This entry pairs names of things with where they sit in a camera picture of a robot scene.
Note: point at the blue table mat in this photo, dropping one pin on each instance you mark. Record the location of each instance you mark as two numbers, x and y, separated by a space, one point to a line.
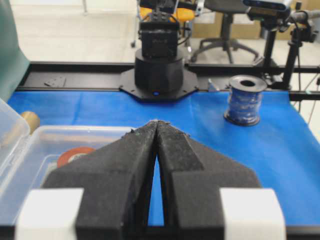
281 149

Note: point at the wooden tool handle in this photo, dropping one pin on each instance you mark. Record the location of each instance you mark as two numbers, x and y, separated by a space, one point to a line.
32 120

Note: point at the green curtain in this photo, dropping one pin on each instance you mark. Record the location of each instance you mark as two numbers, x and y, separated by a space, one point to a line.
13 62

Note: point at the clear plastic tool box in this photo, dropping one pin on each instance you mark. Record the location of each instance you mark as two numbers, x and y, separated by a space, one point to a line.
26 157

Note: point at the blue grey depth camera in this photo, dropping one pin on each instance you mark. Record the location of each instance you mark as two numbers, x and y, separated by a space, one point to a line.
263 10

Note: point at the red tape roll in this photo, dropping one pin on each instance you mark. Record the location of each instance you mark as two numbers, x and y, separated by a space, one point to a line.
73 154

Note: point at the cardboard box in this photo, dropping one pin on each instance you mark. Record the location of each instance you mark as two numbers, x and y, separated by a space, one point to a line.
209 25

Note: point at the black office chair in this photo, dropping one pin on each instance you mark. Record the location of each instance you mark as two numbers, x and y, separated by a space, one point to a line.
228 8

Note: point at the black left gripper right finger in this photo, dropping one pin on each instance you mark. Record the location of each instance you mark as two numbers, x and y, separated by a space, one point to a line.
210 196

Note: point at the black aluminium frame rail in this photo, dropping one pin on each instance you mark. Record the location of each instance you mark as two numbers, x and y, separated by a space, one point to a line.
62 76

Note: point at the blue wire spool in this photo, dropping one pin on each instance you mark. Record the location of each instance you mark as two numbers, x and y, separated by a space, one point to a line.
244 100

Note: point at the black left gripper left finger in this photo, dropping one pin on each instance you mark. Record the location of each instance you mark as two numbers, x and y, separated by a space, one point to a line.
95 196

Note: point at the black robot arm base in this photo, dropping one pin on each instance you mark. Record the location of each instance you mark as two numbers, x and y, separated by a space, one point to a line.
159 73

